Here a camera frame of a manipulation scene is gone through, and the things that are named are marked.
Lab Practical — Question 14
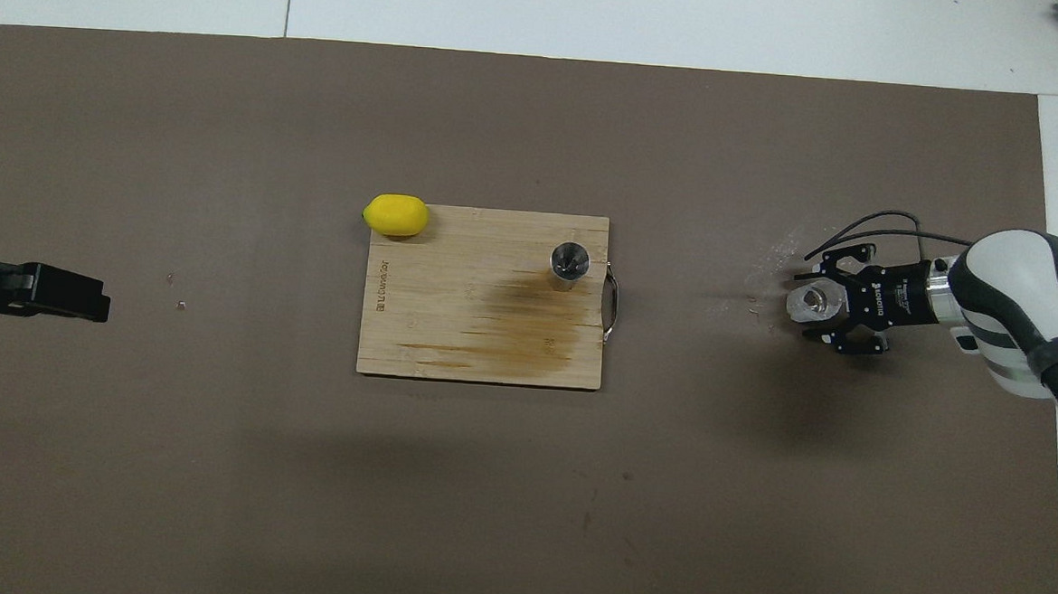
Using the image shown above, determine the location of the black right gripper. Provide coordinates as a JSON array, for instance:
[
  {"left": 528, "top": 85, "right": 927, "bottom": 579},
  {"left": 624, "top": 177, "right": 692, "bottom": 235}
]
[{"left": 789, "top": 240, "right": 946, "bottom": 361}]

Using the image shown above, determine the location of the small clear glass cup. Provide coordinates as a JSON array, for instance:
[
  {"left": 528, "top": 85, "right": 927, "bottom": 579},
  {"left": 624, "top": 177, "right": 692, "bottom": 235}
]
[{"left": 783, "top": 276, "right": 847, "bottom": 328}]

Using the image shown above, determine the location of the steel double jigger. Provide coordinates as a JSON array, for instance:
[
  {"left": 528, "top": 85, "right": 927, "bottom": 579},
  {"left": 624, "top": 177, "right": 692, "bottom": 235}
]
[{"left": 547, "top": 240, "right": 593, "bottom": 295}]

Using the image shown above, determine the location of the yellow lemon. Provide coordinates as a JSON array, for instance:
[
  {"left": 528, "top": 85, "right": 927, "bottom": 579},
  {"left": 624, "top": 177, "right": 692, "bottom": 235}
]
[{"left": 361, "top": 193, "right": 431, "bottom": 240}]

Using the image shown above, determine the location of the wooden cutting board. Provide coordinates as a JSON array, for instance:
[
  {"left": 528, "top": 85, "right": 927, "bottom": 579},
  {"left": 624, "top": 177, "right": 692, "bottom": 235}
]
[{"left": 355, "top": 202, "right": 627, "bottom": 393}]

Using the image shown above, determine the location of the brown paper table mat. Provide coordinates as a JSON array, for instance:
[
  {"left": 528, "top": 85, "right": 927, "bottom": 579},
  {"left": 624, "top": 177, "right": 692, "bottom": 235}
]
[{"left": 0, "top": 23, "right": 1058, "bottom": 594}]

